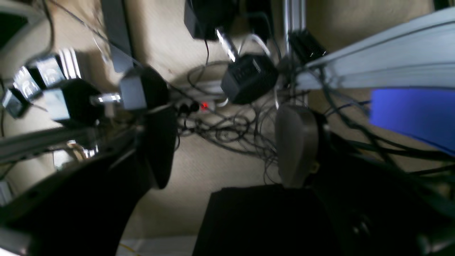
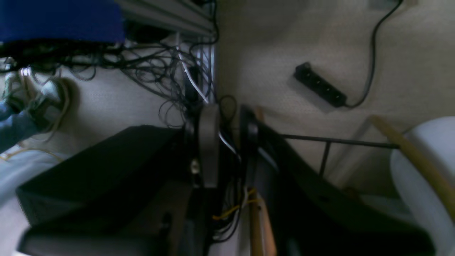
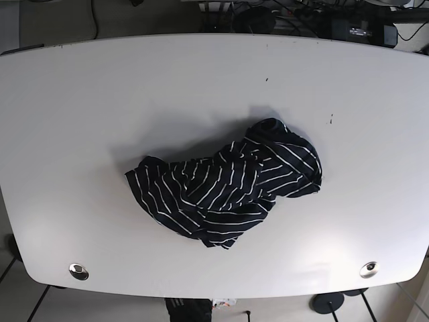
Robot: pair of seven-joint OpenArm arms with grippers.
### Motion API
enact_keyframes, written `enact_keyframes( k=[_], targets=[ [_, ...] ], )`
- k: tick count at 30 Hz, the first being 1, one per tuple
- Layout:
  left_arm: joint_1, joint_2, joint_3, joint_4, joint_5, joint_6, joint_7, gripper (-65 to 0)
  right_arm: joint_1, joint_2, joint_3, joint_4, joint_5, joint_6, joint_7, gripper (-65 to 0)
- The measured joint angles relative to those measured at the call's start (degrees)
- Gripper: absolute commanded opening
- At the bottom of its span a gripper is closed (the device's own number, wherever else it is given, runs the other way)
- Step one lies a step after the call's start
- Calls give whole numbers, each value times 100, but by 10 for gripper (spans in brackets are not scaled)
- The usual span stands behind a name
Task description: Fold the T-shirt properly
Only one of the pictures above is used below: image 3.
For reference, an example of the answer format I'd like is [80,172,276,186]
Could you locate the navy white striped T-shirt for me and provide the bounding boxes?
[125,118,322,249]

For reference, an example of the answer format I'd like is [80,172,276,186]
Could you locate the white orange sneaker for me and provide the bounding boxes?
[212,299,237,308]

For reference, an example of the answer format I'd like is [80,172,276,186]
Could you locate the black power adapter box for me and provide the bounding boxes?
[233,6,276,34]

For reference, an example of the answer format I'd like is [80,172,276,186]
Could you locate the black trousers of person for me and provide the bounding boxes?
[164,298,212,322]

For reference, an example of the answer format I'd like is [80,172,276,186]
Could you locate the left silver table grommet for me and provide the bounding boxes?
[68,263,89,281]

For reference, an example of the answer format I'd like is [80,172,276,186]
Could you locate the silver table grommet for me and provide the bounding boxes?
[68,263,89,281]
[359,262,379,278]

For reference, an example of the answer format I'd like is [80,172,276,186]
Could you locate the black round stand base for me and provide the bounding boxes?
[310,292,345,315]

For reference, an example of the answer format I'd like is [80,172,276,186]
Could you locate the right silver table grommet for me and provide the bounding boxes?
[359,262,379,278]

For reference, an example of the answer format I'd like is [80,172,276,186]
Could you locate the tangled black cables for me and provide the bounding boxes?
[197,0,429,48]

